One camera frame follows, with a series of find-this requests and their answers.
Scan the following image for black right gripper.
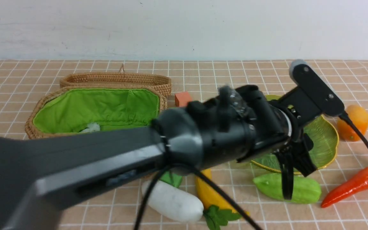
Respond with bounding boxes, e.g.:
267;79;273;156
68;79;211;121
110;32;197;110
269;87;323;200

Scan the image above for light green chayote gourd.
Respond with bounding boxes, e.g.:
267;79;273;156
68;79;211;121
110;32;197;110
253;173;322;204

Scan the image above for orange carrot green top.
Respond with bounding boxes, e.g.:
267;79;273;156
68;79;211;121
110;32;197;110
321;155;368;208

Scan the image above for orange yellow mango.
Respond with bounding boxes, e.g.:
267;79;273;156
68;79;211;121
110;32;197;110
336;104;368;142

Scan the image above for yellow banana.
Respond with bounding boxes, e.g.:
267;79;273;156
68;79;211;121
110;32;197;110
195;177;242;221

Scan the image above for white radish green leaves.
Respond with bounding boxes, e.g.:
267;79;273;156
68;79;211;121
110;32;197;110
141;180;243;230

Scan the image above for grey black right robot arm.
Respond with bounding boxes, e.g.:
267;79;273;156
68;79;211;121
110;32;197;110
0;85;325;230

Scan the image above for green glass leaf plate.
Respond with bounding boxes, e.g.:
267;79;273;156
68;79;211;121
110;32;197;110
232;95;340;176

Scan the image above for green foam cube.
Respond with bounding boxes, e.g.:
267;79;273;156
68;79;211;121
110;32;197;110
159;172;183;188

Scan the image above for orange foam cube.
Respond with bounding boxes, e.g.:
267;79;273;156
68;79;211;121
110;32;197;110
175;91;193;107

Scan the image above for woven rattan basket lid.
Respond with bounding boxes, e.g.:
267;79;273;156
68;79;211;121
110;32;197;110
59;65;172;97

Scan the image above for woven rattan basket green lining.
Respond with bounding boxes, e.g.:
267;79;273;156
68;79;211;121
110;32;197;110
25;84;168;139

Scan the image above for checkered beige tablecloth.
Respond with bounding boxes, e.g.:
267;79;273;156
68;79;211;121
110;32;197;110
0;60;368;230

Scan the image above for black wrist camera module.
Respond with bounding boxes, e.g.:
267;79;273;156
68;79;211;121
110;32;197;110
289;59;345;117

